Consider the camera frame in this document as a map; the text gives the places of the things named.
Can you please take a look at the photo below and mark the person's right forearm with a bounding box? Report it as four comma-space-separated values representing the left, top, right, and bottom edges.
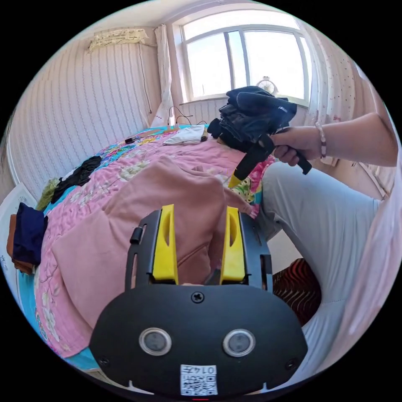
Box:
315, 112, 401, 168

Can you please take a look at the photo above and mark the bed with pink floral quilt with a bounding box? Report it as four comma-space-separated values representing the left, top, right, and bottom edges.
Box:
18, 123, 278, 372

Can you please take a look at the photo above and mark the covered wall air conditioner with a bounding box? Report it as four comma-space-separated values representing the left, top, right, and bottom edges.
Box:
87, 28, 150, 53

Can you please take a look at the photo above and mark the person's right hand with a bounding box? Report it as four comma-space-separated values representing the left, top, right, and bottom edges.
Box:
269, 126, 325, 166

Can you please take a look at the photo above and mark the light pink long sleeve jacket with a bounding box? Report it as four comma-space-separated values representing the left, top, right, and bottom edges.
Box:
51, 156, 259, 331

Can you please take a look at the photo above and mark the white dotted curtain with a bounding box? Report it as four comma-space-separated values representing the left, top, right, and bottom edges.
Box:
296, 17, 366, 132

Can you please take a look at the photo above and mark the navy and brown pile of clothes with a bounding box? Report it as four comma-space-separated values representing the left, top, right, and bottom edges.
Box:
6, 202, 49, 274

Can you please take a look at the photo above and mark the person's body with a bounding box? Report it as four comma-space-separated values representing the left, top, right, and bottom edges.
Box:
255, 67, 402, 377

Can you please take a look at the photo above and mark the small white fan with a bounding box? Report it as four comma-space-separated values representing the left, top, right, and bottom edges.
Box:
255, 76, 279, 97

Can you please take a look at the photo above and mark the black crumpled garment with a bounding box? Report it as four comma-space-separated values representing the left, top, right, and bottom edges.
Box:
51, 155, 103, 204

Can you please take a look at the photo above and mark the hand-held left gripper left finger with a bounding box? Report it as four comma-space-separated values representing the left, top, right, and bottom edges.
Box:
152, 204, 179, 281

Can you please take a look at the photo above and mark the red black striped cloth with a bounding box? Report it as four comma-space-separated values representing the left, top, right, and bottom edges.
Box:
272, 258, 323, 327

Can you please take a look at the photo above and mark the white folded garment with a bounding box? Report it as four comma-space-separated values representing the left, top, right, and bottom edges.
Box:
163, 124, 207, 146

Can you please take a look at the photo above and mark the window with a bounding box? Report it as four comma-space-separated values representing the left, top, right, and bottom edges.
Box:
172, 12, 312, 107

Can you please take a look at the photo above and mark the green patterned garment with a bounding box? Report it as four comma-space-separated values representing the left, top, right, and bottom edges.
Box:
35, 178, 61, 211

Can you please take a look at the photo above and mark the black charger cable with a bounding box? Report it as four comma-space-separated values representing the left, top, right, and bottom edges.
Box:
167, 106, 209, 129

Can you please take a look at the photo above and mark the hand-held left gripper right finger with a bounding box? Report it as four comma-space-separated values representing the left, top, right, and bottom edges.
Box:
219, 206, 245, 282

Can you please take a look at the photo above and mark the dark pile of clothes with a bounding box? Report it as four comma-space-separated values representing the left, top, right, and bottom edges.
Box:
207, 85, 298, 153

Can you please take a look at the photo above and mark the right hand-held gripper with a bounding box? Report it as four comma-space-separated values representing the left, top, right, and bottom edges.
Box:
228, 133, 313, 189

